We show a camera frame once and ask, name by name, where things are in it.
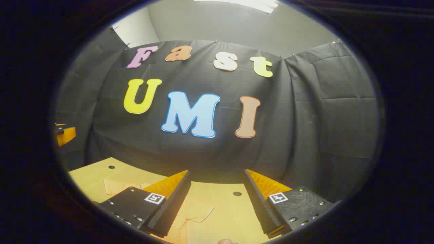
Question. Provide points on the black backdrop cloth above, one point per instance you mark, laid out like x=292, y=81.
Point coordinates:
x=305, y=118

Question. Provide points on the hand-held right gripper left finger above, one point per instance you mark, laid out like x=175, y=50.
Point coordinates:
x=173, y=206

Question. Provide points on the orange T-shirt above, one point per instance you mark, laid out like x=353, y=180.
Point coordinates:
x=196, y=211

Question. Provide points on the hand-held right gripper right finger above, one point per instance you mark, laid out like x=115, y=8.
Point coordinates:
x=261, y=206

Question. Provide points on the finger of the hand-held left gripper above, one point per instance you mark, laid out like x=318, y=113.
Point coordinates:
x=67, y=135

